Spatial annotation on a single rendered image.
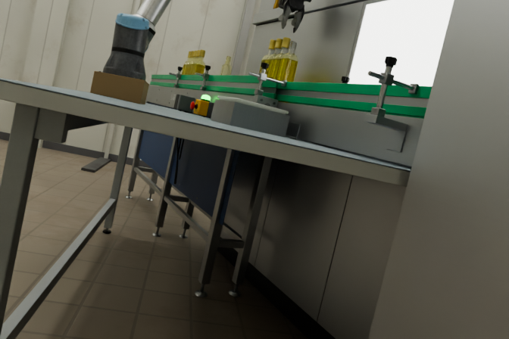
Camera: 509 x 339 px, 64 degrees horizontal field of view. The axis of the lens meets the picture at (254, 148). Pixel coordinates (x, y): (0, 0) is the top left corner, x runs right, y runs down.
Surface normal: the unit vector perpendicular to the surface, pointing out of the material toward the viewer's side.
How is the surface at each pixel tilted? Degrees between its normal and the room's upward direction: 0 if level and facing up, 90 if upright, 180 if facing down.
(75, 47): 90
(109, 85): 90
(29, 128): 90
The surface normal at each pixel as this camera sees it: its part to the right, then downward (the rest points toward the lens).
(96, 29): 0.16, 0.10
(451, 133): -0.85, -0.17
